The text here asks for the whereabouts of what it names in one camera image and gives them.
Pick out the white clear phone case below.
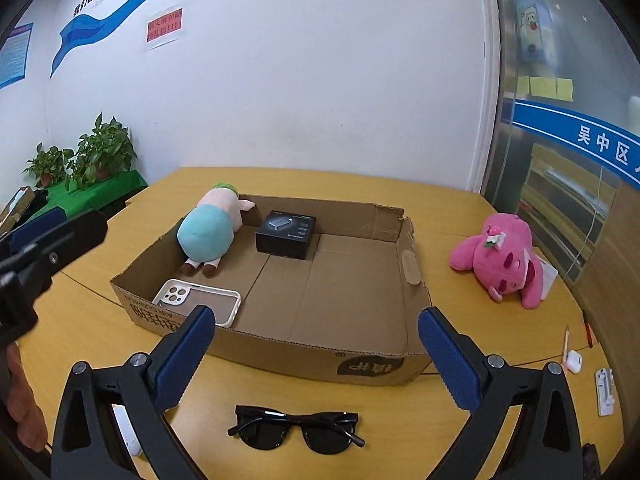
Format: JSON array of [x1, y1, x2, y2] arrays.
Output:
[[152, 278, 242, 328]]

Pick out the black charger box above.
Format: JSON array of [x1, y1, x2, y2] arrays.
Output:
[[255, 210, 316, 260]]

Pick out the left hand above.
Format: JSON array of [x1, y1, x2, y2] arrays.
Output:
[[6, 344, 48, 453]]

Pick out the green tablecloth table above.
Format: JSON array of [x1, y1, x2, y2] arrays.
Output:
[[32, 170, 148, 220]]

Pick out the white power bank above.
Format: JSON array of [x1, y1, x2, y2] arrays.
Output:
[[112, 404, 142, 457]]

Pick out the potted plant far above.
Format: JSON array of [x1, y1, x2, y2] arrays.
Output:
[[23, 143, 74, 188]]

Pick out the potted plant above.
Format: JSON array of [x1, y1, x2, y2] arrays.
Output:
[[23, 143, 74, 188], [65, 114, 138, 190]]

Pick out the white earbuds case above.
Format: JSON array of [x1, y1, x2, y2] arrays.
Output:
[[565, 350, 582, 374]]

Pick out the pink pen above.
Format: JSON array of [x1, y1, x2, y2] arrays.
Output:
[[561, 325, 570, 373]]

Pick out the white small gadget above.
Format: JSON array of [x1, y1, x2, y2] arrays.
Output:
[[594, 367, 615, 417]]

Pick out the potted plant near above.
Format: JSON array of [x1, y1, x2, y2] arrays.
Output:
[[65, 114, 138, 190]]

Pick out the pink plush toy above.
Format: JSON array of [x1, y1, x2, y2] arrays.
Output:
[[449, 212, 558, 309]]

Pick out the teal pink plush doll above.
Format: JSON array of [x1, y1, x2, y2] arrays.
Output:
[[177, 182, 255, 278]]

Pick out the black sunglasses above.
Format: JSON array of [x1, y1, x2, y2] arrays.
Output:
[[228, 405, 366, 456]]

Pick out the cardboard tray box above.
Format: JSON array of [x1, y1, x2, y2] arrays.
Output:
[[109, 193, 433, 387]]

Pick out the yellow sticky notes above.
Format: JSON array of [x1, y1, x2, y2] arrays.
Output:
[[516, 76, 574, 102]]

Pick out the blue wall poster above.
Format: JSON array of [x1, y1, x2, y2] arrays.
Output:
[[0, 23, 34, 88]]

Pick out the red wall notice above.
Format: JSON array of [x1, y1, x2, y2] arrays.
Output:
[[145, 6, 184, 50]]

